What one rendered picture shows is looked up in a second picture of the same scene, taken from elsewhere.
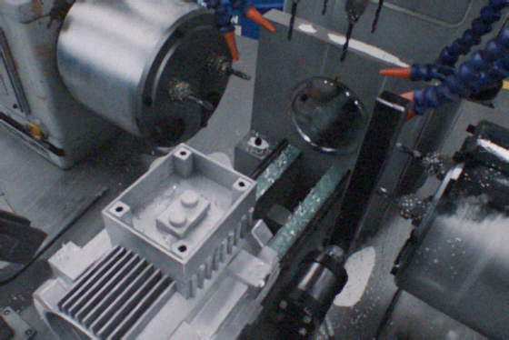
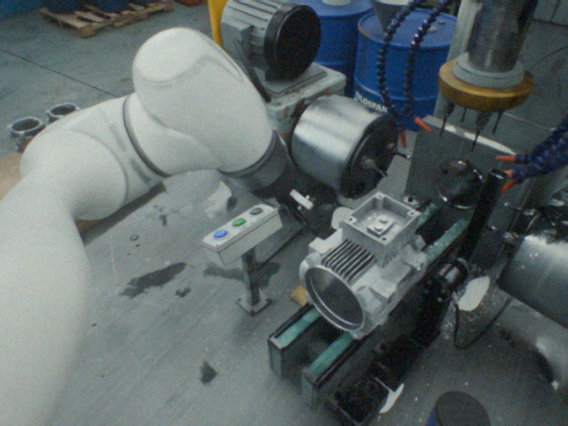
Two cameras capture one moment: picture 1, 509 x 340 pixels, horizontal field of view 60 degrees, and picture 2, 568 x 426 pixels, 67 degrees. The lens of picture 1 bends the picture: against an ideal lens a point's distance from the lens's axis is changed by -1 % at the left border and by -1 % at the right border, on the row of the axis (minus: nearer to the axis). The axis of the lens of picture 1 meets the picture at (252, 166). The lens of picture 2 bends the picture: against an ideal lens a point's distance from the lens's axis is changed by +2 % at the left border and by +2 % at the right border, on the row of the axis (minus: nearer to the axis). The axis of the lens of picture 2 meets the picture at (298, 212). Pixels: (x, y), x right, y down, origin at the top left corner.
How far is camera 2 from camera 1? 42 cm
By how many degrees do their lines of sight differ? 11
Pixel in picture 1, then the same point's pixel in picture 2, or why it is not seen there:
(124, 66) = (337, 148)
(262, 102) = (414, 174)
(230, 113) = (387, 181)
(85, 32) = (314, 127)
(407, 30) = (519, 130)
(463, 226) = (539, 247)
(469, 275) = (542, 276)
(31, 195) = not seen: hidden behind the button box
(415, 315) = (516, 322)
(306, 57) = (448, 146)
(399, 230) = not seen: hidden behind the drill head
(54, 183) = not seen: hidden behind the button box
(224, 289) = (398, 267)
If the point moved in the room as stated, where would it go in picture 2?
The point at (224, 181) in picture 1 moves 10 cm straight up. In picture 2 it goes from (400, 212) to (409, 173)
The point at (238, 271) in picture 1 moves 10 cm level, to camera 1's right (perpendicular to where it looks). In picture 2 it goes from (406, 259) to (460, 269)
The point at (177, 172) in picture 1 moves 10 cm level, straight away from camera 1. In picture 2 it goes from (374, 206) to (370, 177)
